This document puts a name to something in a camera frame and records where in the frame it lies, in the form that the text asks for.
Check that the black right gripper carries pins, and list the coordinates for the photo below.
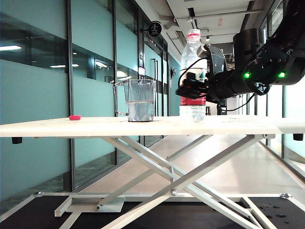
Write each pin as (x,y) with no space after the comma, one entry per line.
(219,87)

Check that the clear water bottle red label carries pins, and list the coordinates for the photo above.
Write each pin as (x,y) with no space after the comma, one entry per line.
(191,112)

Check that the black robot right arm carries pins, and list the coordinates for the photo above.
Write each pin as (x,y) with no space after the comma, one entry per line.
(274,59)

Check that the red bottle cap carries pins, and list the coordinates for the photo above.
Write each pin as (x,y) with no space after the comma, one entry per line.
(75,117)

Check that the dark bar stool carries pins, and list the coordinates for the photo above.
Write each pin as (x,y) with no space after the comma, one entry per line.
(208,111)

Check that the black ceiling spotlight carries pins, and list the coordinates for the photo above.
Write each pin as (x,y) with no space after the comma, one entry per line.
(208,38)

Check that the clear measuring cup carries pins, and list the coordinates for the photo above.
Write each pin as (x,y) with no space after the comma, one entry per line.
(140,109)

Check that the round black hanging sign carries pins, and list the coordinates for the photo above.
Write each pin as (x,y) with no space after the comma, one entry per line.
(154,29)

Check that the black rubber table foot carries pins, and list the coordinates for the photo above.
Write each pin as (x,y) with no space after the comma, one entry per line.
(17,140)
(298,137)

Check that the chrome platform corner fitting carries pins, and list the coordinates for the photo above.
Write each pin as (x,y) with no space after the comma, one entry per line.
(285,195)
(38,194)

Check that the black base platform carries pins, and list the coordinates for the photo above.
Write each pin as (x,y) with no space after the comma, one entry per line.
(35,214)

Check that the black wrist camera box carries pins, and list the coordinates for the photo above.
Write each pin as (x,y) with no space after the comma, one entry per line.
(216,59)

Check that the white scissor table frame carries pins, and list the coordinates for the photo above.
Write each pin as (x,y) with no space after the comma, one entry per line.
(190,177)

